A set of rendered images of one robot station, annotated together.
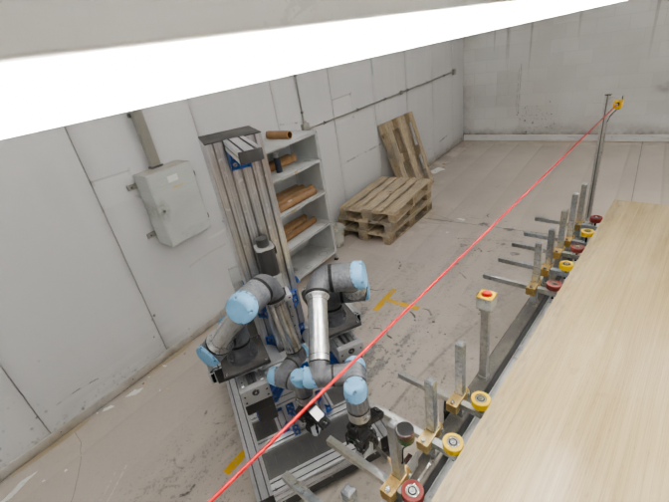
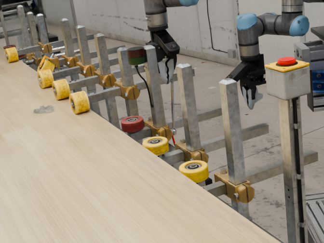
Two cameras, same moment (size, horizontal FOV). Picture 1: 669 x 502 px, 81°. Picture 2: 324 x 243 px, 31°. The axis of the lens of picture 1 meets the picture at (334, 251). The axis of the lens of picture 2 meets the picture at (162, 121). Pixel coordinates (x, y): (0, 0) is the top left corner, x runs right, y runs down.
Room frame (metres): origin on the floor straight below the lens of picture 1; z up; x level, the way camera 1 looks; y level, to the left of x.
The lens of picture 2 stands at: (1.59, -1.89, 1.56)
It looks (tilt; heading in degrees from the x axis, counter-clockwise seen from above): 19 degrees down; 111
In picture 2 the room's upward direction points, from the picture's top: 8 degrees counter-clockwise
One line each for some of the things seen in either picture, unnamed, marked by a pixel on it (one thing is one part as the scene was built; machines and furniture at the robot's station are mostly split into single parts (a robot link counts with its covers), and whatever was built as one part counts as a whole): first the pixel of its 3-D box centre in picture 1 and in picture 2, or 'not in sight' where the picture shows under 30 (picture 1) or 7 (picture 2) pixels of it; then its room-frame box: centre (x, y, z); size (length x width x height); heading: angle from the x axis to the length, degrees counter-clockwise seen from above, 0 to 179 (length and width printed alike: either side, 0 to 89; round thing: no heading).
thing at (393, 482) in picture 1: (396, 482); (156, 130); (0.88, -0.08, 0.85); 0.13 x 0.06 x 0.05; 134
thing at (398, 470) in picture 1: (397, 465); (157, 112); (0.90, -0.10, 0.92); 0.03 x 0.03 x 0.48; 44
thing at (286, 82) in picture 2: (486, 301); (288, 80); (1.42, -0.65, 1.18); 0.07 x 0.07 x 0.08; 44
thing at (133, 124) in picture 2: (413, 498); (134, 133); (0.81, -0.13, 0.85); 0.08 x 0.08 x 0.11
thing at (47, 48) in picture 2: not in sight; (45, 47); (-0.16, 1.00, 0.95); 0.13 x 0.06 x 0.05; 134
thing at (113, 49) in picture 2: not in sight; (91, 54); (0.26, 0.74, 0.95); 0.36 x 0.03 x 0.03; 44
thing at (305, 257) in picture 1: (288, 213); not in sight; (4.00, 0.43, 0.78); 0.90 x 0.45 x 1.55; 139
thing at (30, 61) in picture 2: not in sight; (51, 57); (-0.28, 1.25, 0.82); 0.43 x 0.03 x 0.04; 44
